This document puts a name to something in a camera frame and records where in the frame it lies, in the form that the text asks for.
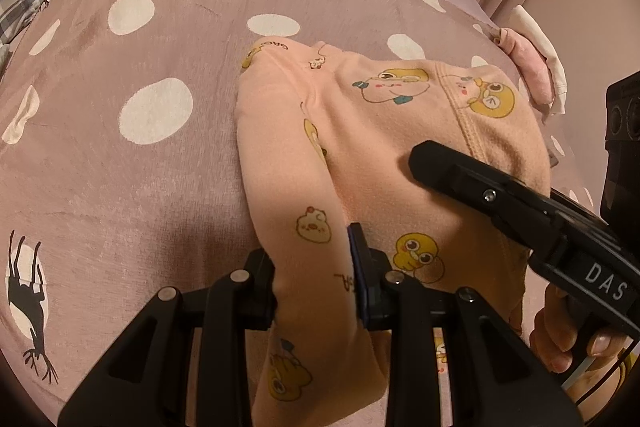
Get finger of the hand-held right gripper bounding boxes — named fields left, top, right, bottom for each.
left=408, top=139, right=557, bottom=253

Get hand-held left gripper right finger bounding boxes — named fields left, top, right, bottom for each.
left=346, top=222, right=586, bottom=427

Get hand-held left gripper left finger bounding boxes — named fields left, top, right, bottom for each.
left=57, top=248, right=279, bottom=427

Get pink cartoon print pants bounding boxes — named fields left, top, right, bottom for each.
left=235, top=38, right=554, bottom=427

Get person's right hand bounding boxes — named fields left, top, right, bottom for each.
left=530, top=282, right=637, bottom=404

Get small white cloth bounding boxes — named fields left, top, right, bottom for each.
left=509, top=4, right=569, bottom=118

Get mauve polka dot deer blanket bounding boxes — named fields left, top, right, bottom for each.
left=0, top=0, right=601, bottom=427

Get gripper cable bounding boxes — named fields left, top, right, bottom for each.
left=560, top=349, right=633, bottom=405

